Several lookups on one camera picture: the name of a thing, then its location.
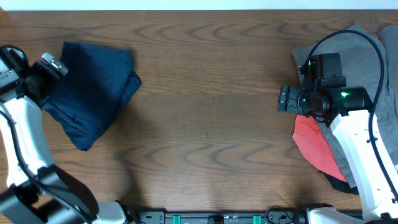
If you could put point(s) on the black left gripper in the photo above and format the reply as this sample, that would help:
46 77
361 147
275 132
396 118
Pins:
40 73

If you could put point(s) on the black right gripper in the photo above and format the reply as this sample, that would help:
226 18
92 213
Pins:
288 99

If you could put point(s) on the dark blue shorts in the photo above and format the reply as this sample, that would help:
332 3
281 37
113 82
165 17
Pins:
100 82

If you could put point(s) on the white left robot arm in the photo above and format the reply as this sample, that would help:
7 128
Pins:
38 191

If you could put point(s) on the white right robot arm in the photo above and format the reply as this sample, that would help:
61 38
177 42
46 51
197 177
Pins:
348 112

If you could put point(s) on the red cloth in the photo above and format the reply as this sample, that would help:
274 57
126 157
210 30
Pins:
314 147

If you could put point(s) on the grey shorts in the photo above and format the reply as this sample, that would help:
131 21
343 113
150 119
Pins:
360 66

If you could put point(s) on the black garment under pile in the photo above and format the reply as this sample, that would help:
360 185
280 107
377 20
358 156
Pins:
341 186

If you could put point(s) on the grey garment at edge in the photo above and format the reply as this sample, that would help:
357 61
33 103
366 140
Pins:
388 37

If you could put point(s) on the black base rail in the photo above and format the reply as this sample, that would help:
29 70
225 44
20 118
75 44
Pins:
272 215

